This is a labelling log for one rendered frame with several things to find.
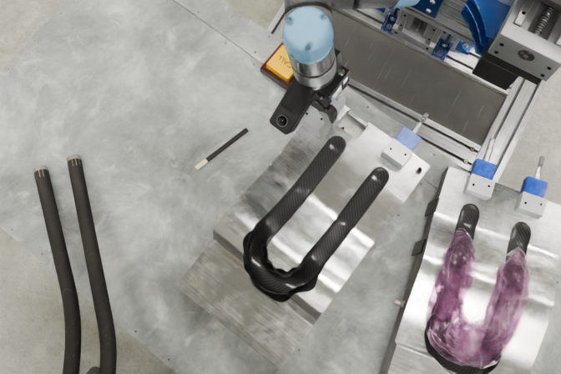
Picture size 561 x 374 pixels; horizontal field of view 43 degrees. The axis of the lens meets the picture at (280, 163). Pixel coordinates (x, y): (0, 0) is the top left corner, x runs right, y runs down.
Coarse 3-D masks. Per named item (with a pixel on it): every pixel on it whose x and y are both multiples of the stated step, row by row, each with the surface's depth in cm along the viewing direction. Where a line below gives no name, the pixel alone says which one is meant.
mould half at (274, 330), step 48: (288, 144) 144; (384, 144) 143; (336, 192) 141; (384, 192) 141; (240, 240) 134; (288, 240) 134; (192, 288) 138; (240, 288) 138; (336, 288) 131; (240, 336) 136; (288, 336) 136
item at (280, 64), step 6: (282, 48) 155; (276, 54) 154; (282, 54) 154; (270, 60) 154; (276, 60) 154; (282, 60) 154; (288, 60) 154; (270, 66) 154; (276, 66) 154; (282, 66) 154; (288, 66) 154; (276, 72) 154; (282, 72) 153; (288, 72) 153; (282, 78) 155; (288, 78) 153
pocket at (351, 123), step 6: (348, 114) 147; (354, 114) 147; (342, 120) 148; (348, 120) 148; (354, 120) 148; (360, 120) 146; (342, 126) 147; (348, 126) 147; (354, 126) 147; (360, 126) 147; (366, 126) 146; (348, 132) 147; (354, 132) 147; (360, 132) 147
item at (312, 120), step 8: (344, 80) 142; (336, 96) 141; (312, 112) 139; (304, 120) 138; (312, 120) 138; (320, 120) 138; (312, 128) 139; (320, 128) 138; (328, 128) 143; (320, 136) 141
